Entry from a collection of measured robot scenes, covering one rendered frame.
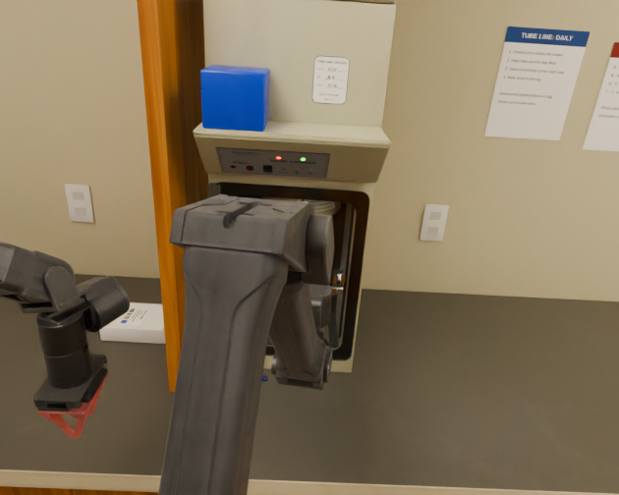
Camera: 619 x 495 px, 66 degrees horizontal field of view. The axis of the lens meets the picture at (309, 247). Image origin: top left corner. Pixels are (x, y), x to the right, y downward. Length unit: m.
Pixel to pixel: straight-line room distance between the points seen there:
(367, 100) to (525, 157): 0.70
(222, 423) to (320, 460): 0.67
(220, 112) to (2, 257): 0.37
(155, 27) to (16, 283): 0.42
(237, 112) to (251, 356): 0.55
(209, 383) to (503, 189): 1.28
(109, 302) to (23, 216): 0.92
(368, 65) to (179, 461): 0.73
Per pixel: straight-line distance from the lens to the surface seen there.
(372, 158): 0.83
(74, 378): 0.77
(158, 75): 0.83
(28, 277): 0.69
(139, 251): 1.55
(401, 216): 1.44
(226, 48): 0.90
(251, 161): 0.85
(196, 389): 0.31
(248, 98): 0.79
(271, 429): 1.02
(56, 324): 0.72
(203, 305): 0.30
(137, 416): 1.07
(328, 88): 0.89
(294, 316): 0.48
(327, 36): 0.88
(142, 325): 1.25
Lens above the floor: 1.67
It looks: 25 degrees down
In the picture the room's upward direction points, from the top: 4 degrees clockwise
